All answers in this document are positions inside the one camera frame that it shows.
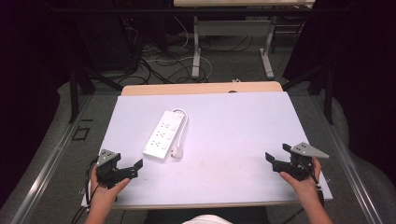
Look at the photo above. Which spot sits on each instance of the dark curtain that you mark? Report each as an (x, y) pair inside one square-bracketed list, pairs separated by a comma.
[(28, 77), (364, 62)]

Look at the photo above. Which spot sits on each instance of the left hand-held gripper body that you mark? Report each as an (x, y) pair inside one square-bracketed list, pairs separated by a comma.
[(109, 172)]

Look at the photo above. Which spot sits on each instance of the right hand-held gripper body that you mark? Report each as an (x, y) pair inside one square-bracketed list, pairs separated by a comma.
[(299, 163)]

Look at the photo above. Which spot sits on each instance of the person's right hand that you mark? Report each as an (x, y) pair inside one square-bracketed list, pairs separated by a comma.
[(303, 186)]

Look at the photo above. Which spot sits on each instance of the white plug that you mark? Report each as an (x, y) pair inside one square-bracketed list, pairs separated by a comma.
[(176, 153)]

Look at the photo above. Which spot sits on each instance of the white power strip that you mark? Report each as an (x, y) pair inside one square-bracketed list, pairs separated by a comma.
[(162, 134)]

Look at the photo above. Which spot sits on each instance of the desk with white legs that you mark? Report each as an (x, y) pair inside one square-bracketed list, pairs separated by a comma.
[(236, 28)]

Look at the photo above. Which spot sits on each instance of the black metal stand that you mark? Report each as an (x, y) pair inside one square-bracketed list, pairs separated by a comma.
[(327, 87), (77, 90)]

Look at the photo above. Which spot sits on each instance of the white table mat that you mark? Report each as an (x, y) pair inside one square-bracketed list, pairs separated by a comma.
[(224, 140)]

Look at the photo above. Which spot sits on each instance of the person's left hand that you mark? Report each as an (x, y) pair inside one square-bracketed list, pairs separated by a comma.
[(104, 193)]

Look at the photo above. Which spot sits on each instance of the black floor socket frame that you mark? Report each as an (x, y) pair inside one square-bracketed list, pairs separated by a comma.
[(81, 133)]

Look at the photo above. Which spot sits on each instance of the aluminium floor rail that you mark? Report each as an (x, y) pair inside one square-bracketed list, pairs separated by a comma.
[(46, 168), (351, 168)]

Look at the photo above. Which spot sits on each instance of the person's white shirt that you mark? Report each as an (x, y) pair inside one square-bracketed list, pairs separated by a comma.
[(207, 220)]

